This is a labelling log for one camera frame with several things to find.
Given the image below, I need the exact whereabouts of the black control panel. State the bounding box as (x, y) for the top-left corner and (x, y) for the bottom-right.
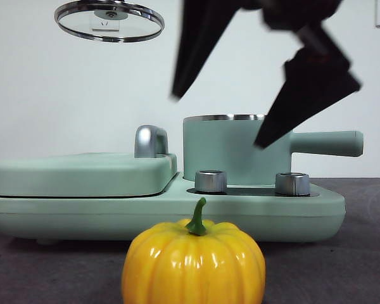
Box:
(186, 187), (319, 198)

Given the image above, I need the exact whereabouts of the silver griddle cover handle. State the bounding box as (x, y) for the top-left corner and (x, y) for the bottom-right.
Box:
(134, 125), (170, 158)

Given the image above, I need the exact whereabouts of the silver control knob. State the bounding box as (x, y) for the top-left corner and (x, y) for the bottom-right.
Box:
(274, 172), (311, 196)
(194, 170), (228, 194)

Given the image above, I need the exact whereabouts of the mint green handled pot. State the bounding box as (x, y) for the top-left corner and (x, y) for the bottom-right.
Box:
(182, 113), (364, 186)

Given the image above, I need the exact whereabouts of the mint green griddle cover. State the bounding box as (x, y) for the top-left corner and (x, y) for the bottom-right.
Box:
(0, 153), (179, 198)

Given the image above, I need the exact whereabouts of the glass lid with green knob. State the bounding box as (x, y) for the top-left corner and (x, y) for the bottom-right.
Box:
(53, 0), (165, 44)

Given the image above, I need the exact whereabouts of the yellow toy pumpkin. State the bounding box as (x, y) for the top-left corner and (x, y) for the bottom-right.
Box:
(120, 197), (267, 304)

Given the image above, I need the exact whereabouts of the mint green breakfast machine base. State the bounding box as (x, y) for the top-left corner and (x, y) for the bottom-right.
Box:
(0, 172), (346, 246)

